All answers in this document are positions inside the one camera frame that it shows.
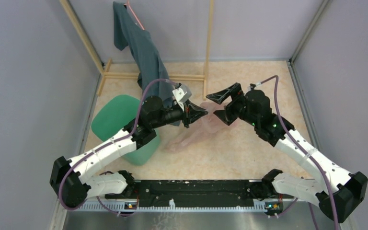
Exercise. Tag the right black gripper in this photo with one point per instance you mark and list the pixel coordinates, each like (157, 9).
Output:
(226, 115)

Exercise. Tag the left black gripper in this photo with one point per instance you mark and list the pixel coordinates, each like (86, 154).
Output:
(189, 116)

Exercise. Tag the pink plastic trash bag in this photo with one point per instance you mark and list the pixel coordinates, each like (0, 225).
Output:
(202, 129)

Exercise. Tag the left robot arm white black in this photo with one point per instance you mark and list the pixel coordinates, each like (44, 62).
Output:
(74, 179)

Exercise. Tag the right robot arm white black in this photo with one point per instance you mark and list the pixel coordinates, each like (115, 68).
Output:
(335, 190)

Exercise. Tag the green plastic trash bin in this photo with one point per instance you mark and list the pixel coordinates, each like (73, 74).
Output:
(113, 117)

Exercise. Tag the dark teal hanging cloth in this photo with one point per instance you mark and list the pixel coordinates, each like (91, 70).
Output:
(139, 42)

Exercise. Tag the pink clothes hanger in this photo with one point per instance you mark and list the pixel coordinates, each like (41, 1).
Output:
(130, 9)

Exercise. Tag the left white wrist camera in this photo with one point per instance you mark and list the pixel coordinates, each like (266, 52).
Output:
(181, 94)

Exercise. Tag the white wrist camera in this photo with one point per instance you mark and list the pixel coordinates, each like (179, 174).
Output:
(181, 94)
(253, 86)

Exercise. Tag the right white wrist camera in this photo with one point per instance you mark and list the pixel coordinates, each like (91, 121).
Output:
(253, 86)

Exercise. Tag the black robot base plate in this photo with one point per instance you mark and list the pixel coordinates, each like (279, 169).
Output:
(196, 193)

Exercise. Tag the wooden clothes rack frame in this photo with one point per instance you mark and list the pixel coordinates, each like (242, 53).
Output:
(104, 68)

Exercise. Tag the grey slotted cable duct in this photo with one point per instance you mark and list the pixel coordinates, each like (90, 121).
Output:
(131, 206)

